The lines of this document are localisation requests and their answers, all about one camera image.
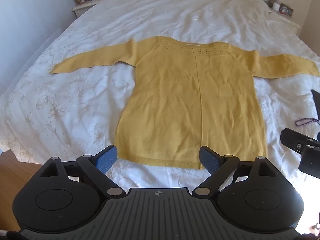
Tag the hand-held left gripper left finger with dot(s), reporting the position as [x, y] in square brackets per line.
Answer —
[107, 158]

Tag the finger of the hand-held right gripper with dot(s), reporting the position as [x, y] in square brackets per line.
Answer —
[295, 141]
[317, 102]

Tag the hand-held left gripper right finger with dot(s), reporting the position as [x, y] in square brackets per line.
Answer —
[210, 158]

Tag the yellow knit sweater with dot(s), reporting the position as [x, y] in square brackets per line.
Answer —
[175, 105]

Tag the white nightstand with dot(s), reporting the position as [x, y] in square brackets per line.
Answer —
[287, 22]
[82, 8]

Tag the white cup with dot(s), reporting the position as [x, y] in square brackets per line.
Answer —
[276, 6]

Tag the dark picture frame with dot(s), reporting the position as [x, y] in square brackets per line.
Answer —
[286, 10]

